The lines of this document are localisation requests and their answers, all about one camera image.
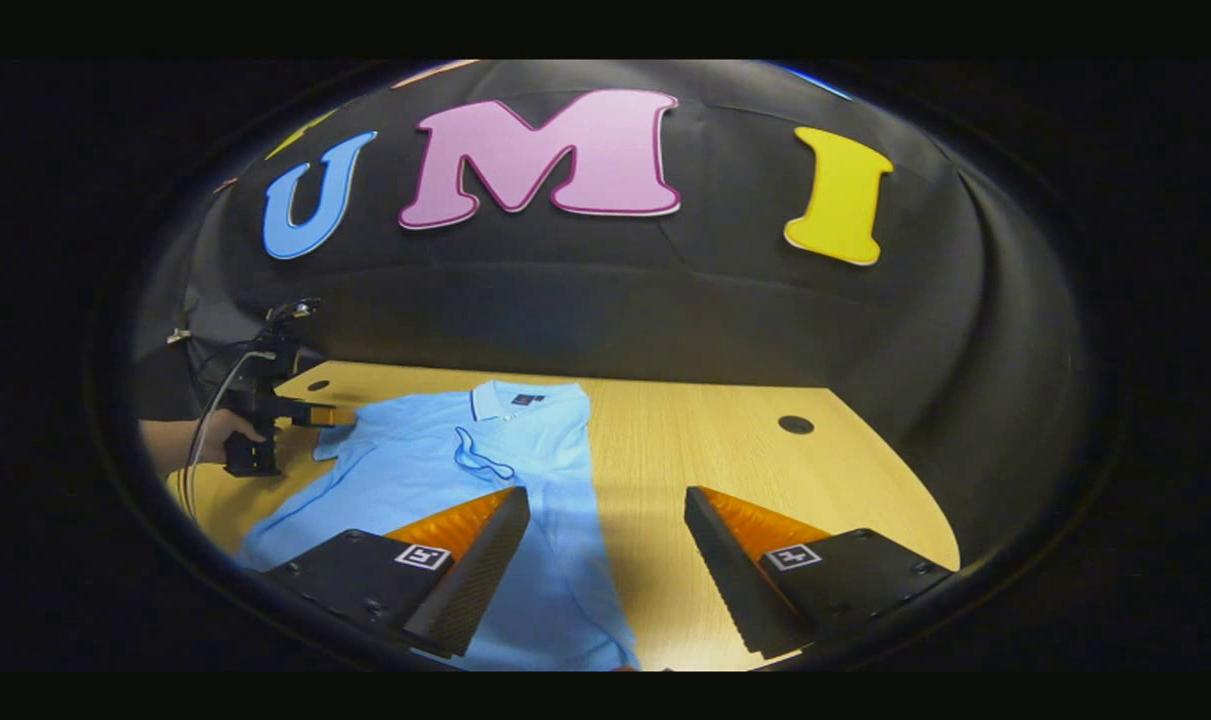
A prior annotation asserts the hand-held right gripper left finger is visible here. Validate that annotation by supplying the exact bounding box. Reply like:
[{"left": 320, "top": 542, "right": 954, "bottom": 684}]
[{"left": 263, "top": 487, "right": 532, "bottom": 659}]

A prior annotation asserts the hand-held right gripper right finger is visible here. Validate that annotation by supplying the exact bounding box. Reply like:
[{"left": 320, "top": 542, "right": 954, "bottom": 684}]
[{"left": 683, "top": 486, "right": 956, "bottom": 661}]

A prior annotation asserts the light blue T-shirt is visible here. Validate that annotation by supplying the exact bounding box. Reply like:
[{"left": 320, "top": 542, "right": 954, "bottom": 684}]
[{"left": 237, "top": 380, "right": 641, "bottom": 672}]

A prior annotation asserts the black backdrop cloth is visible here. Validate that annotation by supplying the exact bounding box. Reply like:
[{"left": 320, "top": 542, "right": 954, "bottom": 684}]
[{"left": 135, "top": 60, "right": 1091, "bottom": 561}]

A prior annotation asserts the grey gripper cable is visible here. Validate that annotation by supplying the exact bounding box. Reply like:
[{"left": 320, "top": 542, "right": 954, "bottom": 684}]
[{"left": 179, "top": 349, "right": 278, "bottom": 521}]

